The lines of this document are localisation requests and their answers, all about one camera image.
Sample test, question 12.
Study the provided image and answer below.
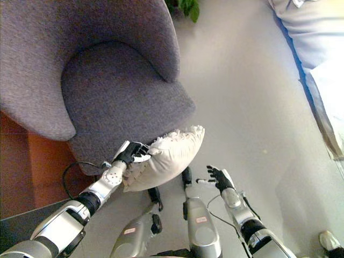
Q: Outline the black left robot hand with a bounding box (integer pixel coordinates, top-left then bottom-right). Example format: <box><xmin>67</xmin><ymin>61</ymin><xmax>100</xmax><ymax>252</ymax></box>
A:
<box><xmin>111</xmin><ymin>140</ymin><xmax>152</xmax><ymax>167</ymax></box>

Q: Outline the grey fabric tub armchair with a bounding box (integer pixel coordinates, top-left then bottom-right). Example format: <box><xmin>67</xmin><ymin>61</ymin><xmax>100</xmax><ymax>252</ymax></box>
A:
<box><xmin>0</xmin><ymin>0</ymin><xmax>197</xmax><ymax>177</ymax></box>

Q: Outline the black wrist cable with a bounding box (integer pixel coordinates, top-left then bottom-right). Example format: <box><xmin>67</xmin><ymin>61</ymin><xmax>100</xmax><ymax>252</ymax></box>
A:
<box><xmin>241</xmin><ymin>191</ymin><xmax>262</xmax><ymax>221</ymax></box>
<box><xmin>62</xmin><ymin>161</ymin><xmax>112</xmax><ymax>201</ymax></box>

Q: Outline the white tasselled throw pillow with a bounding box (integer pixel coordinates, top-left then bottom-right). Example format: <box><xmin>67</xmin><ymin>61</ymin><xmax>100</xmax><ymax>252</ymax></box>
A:
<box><xmin>122</xmin><ymin>124</ymin><xmax>206</xmax><ymax>193</ymax></box>

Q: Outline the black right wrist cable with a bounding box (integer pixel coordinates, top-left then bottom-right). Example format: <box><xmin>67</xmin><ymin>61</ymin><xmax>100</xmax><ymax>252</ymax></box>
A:
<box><xmin>241</xmin><ymin>191</ymin><xmax>262</xmax><ymax>221</ymax></box>

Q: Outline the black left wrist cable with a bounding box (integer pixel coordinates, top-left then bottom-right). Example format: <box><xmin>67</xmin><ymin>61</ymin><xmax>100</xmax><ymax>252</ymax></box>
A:
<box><xmin>62</xmin><ymin>161</ymin><xmax>112</xmax><ymax>201</ymax></box>

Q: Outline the green potted plant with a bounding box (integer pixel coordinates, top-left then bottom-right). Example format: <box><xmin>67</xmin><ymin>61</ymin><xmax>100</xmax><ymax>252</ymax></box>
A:
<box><xmin>164</xmin><ymin>0</ymin><xmax>200</xmax><ymax>24</ymax></box>

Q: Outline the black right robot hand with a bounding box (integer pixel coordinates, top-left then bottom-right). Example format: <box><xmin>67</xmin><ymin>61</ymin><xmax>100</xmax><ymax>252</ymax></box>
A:
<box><xmin>196</xmin><ymin>164</ymin><xmax>237</xmax><ymax>196</ymax></box>

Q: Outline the orange-brown wooden table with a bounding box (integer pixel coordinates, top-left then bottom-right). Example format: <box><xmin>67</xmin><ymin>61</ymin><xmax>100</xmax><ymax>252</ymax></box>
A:
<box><xmin>0</xmin><ymin>110</ymin><xmax>95</xmax><ymax>220</ymax></box>

